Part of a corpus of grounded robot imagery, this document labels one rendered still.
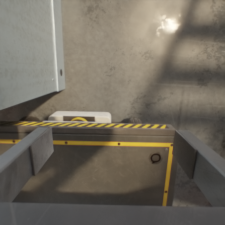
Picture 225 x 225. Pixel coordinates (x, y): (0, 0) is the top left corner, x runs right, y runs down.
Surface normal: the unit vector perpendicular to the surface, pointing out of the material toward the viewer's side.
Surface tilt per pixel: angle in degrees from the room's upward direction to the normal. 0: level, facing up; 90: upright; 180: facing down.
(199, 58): 0
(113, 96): 0
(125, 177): 0
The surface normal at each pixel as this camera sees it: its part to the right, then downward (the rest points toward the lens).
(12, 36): 1.00, 0.02
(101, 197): -0.01, 0.25
